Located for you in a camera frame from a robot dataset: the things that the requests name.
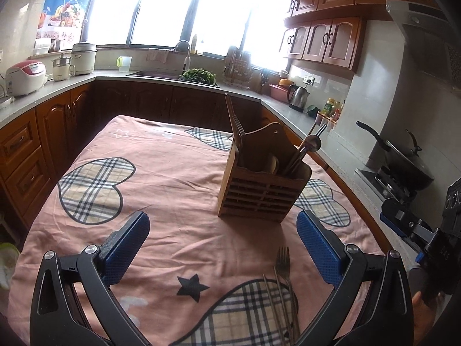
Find large cream electric cooker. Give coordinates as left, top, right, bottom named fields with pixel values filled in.
left=71, top=42, right=98, bottom=76

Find person's right hand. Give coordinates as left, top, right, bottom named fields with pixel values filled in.
left=411, top=290, right=461, bottom=346

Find steel range hood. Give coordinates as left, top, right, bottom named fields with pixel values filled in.
left=385, top=0, right=461, bottom=88

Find cloth on windowsill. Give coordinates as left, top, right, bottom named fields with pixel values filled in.
left=146, top=48, right=170, bottom=63

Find fruit wall poster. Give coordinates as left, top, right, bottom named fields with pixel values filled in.
left=36, top=0, right=100, bottom=50

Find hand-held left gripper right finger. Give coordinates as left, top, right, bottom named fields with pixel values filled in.
left=296, top=209, right=415, bottom=346

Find white and red rice cooker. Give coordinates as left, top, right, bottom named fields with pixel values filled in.
left=5, top=60, right=48, bottom=97

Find pink plastic basin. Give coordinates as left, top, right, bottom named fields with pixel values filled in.
left=269, top=78, right=292, bottom=99

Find dish rack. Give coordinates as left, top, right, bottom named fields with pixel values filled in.
left=223, top=46, right=253, bottom=89

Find pink tablecloth with plaid hearts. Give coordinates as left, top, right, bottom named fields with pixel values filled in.
left=7, top=115, right=394, bottom=346

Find gas stove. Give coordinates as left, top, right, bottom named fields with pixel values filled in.
left=356, top=166, right=412, bottom=207

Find metal fork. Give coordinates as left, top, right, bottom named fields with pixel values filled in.
left=232, top=113, right=247, bottom=145
left=274, top=247, right=301, bottom=343

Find wooden cabinets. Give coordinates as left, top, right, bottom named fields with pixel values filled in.
left=0, top=79, right=262, bottom=229
left=279, top=0, right=433, bottom=75

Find small white electric pot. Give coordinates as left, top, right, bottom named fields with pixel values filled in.
left=51, top=53, right=76, bottom=78

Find black wok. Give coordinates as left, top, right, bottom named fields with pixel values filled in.
left=356, top=121, right=435, bottom=191

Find steel electric kettle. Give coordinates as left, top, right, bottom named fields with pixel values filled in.
left=287, top=84, right=311, bottom=113

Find green leafy vegetables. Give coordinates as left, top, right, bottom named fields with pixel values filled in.
left=181, top=68, right=218, bottom=84

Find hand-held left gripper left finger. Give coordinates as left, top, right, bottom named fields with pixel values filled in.
left=31, top=211, right=151, bottom=346

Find curved sink faucet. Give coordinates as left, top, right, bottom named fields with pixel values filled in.
left=174, top=40, right=192, bottom=76

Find wooden utensil holder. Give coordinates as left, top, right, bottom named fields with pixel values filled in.
left=217, top=123, right=312, bottom=224

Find knife block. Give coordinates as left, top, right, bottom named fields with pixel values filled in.
left=259, top=68, right=271, bottom=95

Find kitchen window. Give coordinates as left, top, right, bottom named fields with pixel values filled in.
left=84, top=0, right=289, bottom=70

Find grey stone countertop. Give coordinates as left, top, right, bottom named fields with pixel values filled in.
left=0, top=69, right=411, bottom=271

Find metal spoon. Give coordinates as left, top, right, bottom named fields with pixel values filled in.
left=288, top=135, right=322, bottom=174

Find group of condiment bottles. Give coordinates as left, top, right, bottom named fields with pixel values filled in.
left=317, top=97, right=347, bottom=127

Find wooden upper cabinets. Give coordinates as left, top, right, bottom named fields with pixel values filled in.
left=279, top=0, right=433, bottom=75

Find pale green plastic bag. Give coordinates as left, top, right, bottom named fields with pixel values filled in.
left=0, top=241, right=19, bottom=289

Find wooden lower cabinets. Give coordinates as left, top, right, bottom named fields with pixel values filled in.
left=0, top=79, right=262, bottom=229

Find kitchen sink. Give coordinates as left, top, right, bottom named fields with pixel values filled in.
left=126, top=70, right=221, bottom=89

